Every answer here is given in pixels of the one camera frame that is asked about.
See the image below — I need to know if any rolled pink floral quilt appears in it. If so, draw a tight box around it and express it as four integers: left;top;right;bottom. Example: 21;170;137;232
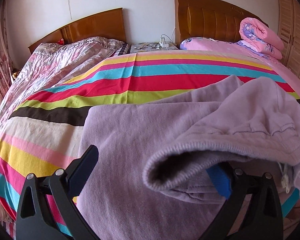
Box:
236;17;285;60

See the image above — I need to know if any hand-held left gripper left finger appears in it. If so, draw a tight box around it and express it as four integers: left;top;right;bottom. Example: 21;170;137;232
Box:
16;144;100;240

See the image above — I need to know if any floral covered nightstand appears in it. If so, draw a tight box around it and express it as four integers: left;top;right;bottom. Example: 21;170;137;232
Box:
129;42;178;55

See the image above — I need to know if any colourful striped blanket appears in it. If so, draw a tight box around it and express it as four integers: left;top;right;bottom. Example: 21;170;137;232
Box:
0;50;300;240

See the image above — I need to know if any thin wall cable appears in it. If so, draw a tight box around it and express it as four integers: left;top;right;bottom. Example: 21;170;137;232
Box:
44;0;74;21

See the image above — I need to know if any purple floral pillow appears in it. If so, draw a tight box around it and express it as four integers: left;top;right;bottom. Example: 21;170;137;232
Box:
179;37;217;51

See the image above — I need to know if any plaid pillow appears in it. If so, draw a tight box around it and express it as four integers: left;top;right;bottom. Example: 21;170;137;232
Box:
114;42;130;57

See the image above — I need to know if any lilac knit sweater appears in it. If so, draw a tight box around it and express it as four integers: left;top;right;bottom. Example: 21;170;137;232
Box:
76;74;300;240

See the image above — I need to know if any plain wooden headboard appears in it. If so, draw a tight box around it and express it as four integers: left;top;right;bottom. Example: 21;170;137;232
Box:
28;7;127;54

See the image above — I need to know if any light wooden wardrobe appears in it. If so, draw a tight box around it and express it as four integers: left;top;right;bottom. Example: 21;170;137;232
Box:
277;0;300;82

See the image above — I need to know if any red floral curtain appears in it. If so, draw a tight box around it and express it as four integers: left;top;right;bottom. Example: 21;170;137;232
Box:
0;0;17;99

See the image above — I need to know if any pink bedsheet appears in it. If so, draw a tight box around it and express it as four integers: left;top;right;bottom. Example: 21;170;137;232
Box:
182;39;300;105

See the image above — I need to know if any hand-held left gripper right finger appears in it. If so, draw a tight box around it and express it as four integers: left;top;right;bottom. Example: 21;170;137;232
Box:
205;163;284;240

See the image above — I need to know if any white charger with cable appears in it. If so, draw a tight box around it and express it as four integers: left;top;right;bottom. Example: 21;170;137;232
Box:
158;27;177;50

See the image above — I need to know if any padded wooden headboard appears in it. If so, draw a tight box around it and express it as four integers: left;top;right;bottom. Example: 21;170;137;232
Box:
174;0;269;47

